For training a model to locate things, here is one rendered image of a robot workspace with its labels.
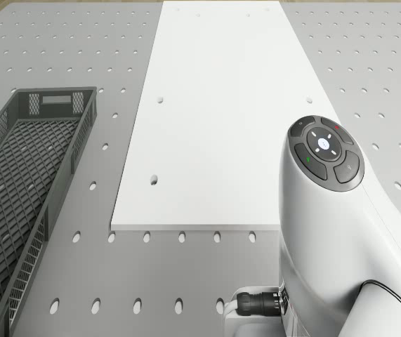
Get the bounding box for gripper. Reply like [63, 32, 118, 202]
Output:
[222, 285, 289, 337]

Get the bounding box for white board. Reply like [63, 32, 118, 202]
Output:
[110, 0, 343, 232]

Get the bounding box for dark grey basket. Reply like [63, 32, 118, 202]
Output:
[0, 86, 98, 337]

